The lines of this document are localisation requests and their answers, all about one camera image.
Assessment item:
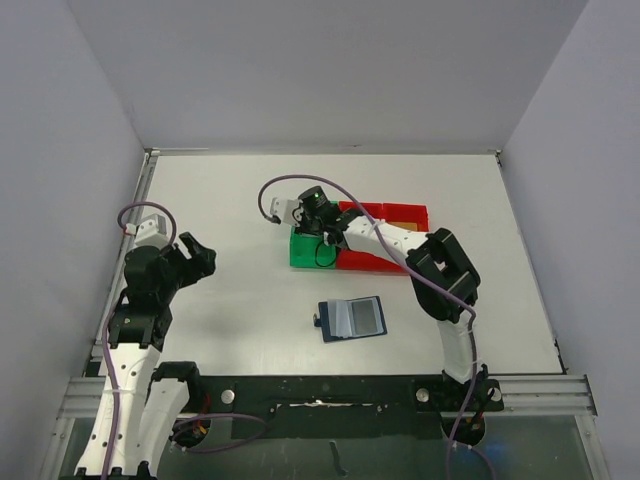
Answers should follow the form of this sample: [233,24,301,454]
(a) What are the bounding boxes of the green plastic bin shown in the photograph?
[289,228,338,269]

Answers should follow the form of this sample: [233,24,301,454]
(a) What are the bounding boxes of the gold card in bin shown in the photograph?
[390,222,418,231]

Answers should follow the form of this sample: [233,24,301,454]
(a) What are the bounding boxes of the middle red plastic bin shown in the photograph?
[336,203,403,273]

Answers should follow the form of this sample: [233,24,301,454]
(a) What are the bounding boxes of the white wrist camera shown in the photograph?
[123,214,169,249]
[269,197,304,228]

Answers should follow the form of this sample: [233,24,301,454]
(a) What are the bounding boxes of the red plastic bin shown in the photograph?
[336,203,403,273]
[382,203,429,232]

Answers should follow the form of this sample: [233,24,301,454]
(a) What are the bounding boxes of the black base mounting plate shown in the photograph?
[180,375,505,440]

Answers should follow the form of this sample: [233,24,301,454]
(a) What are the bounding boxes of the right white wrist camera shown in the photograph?
[269,197,304,228]

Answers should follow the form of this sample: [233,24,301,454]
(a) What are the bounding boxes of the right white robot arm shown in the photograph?
[273,186,500,412]

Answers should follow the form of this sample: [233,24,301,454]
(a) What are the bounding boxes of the right red plastic bin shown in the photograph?
[382,203,429,232]

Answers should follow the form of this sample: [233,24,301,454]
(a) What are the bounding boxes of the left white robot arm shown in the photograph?
[72,232,216,479]

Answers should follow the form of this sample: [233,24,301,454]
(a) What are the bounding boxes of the aluminium front rail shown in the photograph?
[494,375,597,416]

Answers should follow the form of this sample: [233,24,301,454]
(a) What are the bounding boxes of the blue leather card holder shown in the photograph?
[313,296,388,343]

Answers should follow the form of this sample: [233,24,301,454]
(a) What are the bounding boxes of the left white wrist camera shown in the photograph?
[123,214,169,249]

